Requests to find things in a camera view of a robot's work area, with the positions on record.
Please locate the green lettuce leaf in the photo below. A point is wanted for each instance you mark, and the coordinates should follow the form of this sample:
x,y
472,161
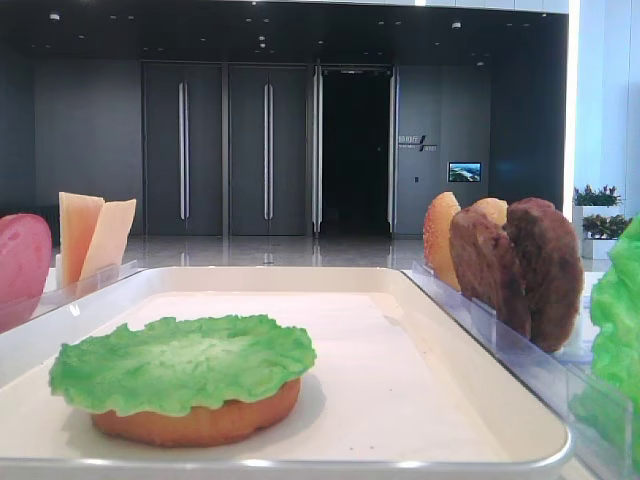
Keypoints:
x,y
171,366
614,309

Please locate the left brown meat patty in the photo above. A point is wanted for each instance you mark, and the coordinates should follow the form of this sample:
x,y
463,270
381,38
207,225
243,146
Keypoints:
x,y
487,267

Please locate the brown meat patty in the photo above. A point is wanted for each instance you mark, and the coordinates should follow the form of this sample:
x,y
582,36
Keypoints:
x,y
547,249
487,267

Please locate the bread slice on tray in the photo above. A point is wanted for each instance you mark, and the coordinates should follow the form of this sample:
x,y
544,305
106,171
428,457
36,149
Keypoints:
x,y
202,426

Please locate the yellow cheese slice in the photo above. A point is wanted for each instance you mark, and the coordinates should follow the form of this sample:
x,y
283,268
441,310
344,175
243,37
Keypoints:
x,y
110,237

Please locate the right brown meat patty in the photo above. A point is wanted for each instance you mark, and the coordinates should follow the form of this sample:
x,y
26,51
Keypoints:
x,y
547,249

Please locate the orange cheese slice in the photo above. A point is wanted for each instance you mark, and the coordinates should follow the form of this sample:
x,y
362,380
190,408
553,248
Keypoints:
x,y
78,219

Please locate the outer red tomato slice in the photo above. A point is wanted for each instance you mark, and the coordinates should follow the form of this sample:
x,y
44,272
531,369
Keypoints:
x,y
26,247

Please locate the upright green lettuce leaf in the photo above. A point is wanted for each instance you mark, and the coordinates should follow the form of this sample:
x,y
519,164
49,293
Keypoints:
x,y
614,309

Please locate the left bun top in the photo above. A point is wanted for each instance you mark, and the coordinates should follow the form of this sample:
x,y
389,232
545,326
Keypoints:
x,y
436,237

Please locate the bun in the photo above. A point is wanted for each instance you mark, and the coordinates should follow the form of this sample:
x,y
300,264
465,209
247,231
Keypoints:
x,y
436,237
495,209

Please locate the dark double door middle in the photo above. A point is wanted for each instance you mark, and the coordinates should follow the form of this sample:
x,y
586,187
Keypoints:
x,y
268,150

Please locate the dark double door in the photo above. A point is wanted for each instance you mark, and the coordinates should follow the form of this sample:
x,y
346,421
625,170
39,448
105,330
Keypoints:
x,y
268,150
183,149

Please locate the white rectangular tray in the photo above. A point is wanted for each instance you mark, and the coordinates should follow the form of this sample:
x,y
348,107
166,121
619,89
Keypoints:
x,y
399,389

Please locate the right bun top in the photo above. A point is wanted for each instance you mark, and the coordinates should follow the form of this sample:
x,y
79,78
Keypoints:
x,y
495,209

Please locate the dark double door left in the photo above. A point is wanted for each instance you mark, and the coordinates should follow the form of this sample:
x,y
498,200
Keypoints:
x,y
183,149

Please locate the flower planter box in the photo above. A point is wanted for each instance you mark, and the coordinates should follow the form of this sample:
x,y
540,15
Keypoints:
x,y
598,219

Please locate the wall display screen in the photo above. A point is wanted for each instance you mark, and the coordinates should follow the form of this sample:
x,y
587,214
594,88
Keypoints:
x,y
464,172

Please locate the clear left long rail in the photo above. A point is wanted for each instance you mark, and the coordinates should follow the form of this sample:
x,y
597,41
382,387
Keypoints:
x,y
65,295

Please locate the clear long rail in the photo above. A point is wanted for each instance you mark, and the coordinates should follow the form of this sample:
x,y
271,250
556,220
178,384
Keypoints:
x,y
65,295
555,378

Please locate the clear right long rail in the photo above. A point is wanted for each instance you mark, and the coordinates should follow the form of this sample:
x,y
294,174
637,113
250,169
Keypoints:
x,y
555,378

